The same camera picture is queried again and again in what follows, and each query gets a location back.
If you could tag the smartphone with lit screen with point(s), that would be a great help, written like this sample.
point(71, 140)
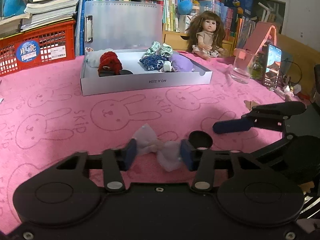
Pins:
point(272, 66)

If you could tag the brown cardboard piece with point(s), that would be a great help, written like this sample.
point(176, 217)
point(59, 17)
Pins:
point(250, 104)

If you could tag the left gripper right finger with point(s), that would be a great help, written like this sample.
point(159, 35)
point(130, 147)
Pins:
point(201, 162)

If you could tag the row of upright books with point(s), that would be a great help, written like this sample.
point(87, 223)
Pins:
point(177, 15)

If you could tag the translucent clipboard folder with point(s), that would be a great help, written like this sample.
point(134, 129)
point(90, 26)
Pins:
point(121, 25)

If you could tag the pink phone stand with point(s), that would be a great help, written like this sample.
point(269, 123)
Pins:
point(262, 33)

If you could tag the pink bunny blanket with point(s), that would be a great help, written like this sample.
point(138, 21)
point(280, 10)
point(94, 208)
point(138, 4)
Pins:
point(45, 118)

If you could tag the small white patterned bow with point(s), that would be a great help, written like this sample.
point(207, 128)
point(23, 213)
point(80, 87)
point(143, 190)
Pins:
point(167, 67)

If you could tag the stack of books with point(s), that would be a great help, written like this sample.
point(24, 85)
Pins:
point(38, 13)

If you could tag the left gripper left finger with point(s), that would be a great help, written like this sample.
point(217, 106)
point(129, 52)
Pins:
point(115, 161)

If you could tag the white shallow cardboard box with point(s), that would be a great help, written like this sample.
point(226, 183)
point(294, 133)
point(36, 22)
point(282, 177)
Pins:
point(138, 78)

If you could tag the clear glass mug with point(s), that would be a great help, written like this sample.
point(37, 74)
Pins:
point(246, 66)

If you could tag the green striped scrunchie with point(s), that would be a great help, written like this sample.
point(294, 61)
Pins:
point(156, 48)

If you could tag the red plastic crate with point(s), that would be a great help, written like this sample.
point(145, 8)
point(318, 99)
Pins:
point(49, 44)

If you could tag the blue patterned scrunchie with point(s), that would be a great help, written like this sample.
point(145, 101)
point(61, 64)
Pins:
point(153, 62)

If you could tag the brown-haired baby doll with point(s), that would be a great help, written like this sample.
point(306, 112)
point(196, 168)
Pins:
point(206, 33)

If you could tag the wooden drawer organizer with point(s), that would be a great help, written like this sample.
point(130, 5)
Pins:
point(179, 41)

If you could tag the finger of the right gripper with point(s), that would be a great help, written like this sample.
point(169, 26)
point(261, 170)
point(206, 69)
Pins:
point(232, 126)
point(272, 116)

